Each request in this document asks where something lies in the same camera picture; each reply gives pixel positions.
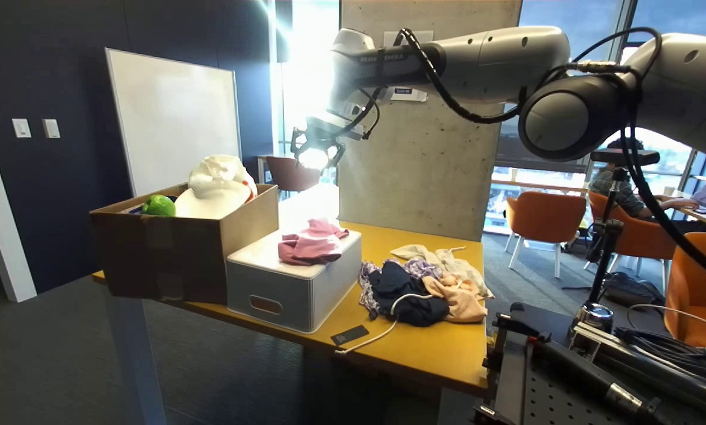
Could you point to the pink shirt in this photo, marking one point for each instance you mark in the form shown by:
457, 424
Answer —
314, 244

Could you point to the green ball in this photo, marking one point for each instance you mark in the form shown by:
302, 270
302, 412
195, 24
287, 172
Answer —
162, 207

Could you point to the orange chair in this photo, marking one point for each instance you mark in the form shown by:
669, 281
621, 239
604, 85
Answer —
635, 237
549, 219
685, 297

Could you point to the white cap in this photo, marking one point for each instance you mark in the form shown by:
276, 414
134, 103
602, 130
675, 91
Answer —
216, 188

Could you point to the beige cream garment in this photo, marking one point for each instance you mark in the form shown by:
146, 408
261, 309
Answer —
446, 277

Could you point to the dark red chair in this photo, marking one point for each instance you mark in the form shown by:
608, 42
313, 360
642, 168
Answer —
288, 174

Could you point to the navy blue garment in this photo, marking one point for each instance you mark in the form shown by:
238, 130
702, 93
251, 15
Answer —
404, 297

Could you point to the brown cardboard box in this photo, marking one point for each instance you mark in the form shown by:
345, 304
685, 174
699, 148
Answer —
176, 259

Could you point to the white basket box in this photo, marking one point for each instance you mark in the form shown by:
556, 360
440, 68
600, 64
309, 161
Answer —
290, 297

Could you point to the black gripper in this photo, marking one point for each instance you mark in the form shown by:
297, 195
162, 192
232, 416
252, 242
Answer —
320, 142

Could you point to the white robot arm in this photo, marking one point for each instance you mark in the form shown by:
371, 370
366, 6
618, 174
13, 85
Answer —
563, 104

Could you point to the small black card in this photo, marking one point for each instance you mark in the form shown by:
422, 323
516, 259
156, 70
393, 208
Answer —
347, 337

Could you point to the black tripod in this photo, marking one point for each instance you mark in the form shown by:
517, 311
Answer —
594, 313

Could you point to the black perforated breadboard plate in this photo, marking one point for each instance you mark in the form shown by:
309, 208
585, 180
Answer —
543, 370

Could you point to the wall light switches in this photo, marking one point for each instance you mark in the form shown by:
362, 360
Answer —
23, 128

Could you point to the white board panel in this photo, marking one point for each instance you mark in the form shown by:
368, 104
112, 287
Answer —
170, 116

